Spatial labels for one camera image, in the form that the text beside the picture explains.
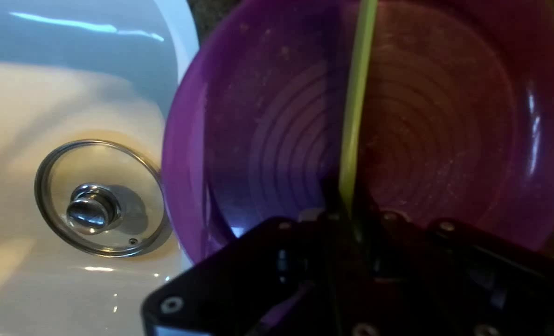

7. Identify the yellow plastic knife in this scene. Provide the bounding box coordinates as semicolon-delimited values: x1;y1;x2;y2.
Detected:
337;0;378;211

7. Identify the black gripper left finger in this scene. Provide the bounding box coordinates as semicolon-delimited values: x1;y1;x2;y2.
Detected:
139;214;343;336

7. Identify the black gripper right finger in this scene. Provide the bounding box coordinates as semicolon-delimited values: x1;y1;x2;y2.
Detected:
356;211;554;336

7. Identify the glass pot lid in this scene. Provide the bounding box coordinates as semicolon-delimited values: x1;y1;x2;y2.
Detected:
33;138;171;257

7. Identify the purple plastic bowl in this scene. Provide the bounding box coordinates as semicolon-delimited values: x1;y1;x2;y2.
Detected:
162;0;554;259

